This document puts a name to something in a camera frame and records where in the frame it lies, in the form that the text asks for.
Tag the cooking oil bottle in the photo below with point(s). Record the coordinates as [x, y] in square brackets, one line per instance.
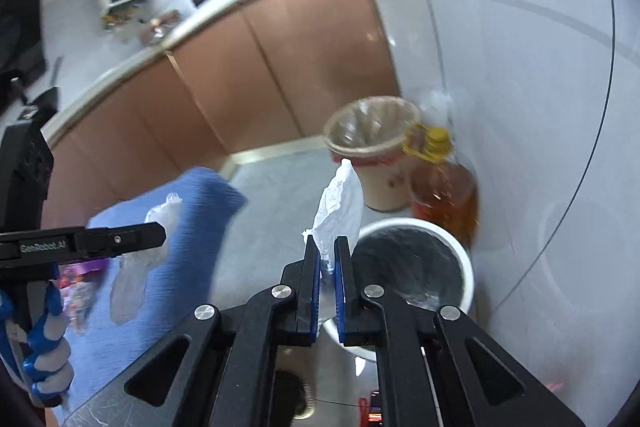
[445, 197]

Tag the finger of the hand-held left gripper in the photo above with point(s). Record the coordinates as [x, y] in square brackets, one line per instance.
[125, 239]

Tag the red smartphone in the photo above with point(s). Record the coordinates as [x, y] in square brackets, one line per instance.
[376, 407]

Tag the brown dish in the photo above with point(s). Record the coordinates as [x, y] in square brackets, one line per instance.
[160, 26]

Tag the white tissue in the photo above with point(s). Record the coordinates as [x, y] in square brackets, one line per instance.
[340, 207]

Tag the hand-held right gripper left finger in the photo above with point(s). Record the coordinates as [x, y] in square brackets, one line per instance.
[313, 292]

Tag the person's left hand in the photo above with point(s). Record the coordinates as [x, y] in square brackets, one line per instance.
[47, 357]

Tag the beige bin with clear liner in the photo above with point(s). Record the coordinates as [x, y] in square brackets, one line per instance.
[382, 177]

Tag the red snack wrapper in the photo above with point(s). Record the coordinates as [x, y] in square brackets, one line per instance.
[80, 307]

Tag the white bin with black liner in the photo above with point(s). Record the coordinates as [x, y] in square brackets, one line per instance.
[450, 247]

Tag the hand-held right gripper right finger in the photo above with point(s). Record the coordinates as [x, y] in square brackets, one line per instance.
[342, 297]

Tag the brown kitchen cabinet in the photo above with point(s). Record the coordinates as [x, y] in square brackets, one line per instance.
[280, 72]

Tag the blue towel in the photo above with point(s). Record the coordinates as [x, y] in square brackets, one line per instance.
[195, 217]

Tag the clear plastic bag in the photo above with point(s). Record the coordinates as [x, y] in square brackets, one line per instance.
[131, 277]

